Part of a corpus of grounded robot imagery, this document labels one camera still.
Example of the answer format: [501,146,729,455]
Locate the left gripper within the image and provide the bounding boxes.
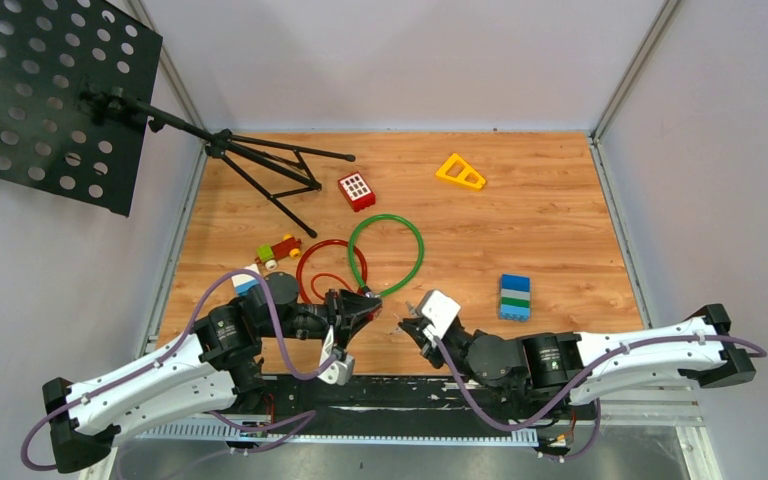
[261,288,382,352]

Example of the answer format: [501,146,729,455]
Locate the silver keys of red lock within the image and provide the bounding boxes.
[405,301,420,318]

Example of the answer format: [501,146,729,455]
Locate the red cable lock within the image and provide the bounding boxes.
[295,239,368,303]

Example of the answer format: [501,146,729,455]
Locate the green cable lock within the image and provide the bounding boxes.
[346,213,426,298]

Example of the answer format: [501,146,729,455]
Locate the thin red wire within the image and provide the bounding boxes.
[309,271,384,319]

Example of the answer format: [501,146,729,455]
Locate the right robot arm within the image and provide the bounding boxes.
[399,304,767,418]

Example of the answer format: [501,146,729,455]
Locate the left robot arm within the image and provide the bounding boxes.
[42,269,382,474]

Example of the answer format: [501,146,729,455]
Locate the red green toy car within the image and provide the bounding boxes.
[255,234,302,271]

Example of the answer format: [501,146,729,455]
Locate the blue green white brick stack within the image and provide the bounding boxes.
[497,274,531,322]

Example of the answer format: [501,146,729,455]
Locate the white blue toy brick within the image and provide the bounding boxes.
[231,263,260,297]

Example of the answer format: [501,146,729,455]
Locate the red window toy brick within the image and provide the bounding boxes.
[337,172,376,212]

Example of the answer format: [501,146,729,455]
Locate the yellow triangular toy piece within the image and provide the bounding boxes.
[434,153,487,191]

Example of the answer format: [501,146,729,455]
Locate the black perforated music stand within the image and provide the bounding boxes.
[0,1,321,216]

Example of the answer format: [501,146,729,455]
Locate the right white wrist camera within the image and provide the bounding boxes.
[419,289,461,347]

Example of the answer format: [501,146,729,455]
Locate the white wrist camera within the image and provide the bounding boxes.
[419,289,461,347]
[317,327,355,386]

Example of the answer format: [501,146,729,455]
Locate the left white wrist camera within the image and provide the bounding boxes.
[317,327,355,386]

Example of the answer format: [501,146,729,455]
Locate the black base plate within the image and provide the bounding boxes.
[217,374,596,437]

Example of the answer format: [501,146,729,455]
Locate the grey slotted cable duct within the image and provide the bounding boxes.
[122,417,540,447]

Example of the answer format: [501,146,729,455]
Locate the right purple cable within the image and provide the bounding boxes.
[435,335,768,463]

